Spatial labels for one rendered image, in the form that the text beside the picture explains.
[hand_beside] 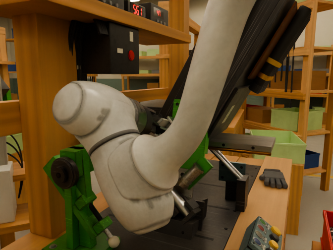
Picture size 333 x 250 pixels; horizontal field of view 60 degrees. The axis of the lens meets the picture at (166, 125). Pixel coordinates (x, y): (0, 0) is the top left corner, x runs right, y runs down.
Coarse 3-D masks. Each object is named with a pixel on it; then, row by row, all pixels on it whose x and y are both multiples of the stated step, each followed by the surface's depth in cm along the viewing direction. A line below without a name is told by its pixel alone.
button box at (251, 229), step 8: (256, 224) 76; (248, 232) 77; (264, 232) 75; (272, 232) 77; (248, 240) 71; (264, 240) 72; (280, 240) 76; (240, 248) 72; (248, 248) 68; (256, 248) 68; (264, 248) 69; (280, 248) 73
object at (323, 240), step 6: (324, 210) 92; (324, 216) 89; (330, 216) 91; (324, 222) 87; (330, 222) 92; (324, 228) 90; (330, 228) 89; (324, 234) 89; (330, 234) 78; (324, 240) 88; (330, 240) 76; (324, 246) 87; (330, 246) 73
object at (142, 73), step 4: (140, 52) 978; (144, 52) 997; (148, 52) 970; (152, 52) 966; (156, 52) 963; (140, 56) 978; (144, 56) 973; (148, 56) 969; (152, 56) 965; (140, 72) 993; (144, 72) 988; (148, 72) 984; (152, 72) 979; (156, 72) 975; (128, 76) 1050; (128, 80) 1052; (128, 84) 1054; (148, 84) 991; (152, 84) 988; (156, 84) 984; (128, 88) 1057; (148, 88) 994
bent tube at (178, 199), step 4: (168, 116) 86; (168, 120) 86; (172, 120) 86; (168, 124) 86; (172, 192) 84; (176, 192) 84; (176, 196) 83; (180, 196) 84; (176, 200) 83; (180, 200) 82; (176, 204) 82; (180, 204) 82; (184, 204) 82; (180, 208) 82; (184, 208) 81; (188, 208) 82; (180, 212) 83; (184, 212) 81; (188, 212) 81; (184, 216) 81
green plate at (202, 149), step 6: (174, 102) 90; (174, 108) 90; (174, 114) 90; (204, 138) 85; (204, 144) 85; (198, 150) 85; (204, 150) 85; (192, 156) 86; (198, 156) 85; (204, 156) 85; (186, 162) 86; (192, 162) 86; (186, 168) 86
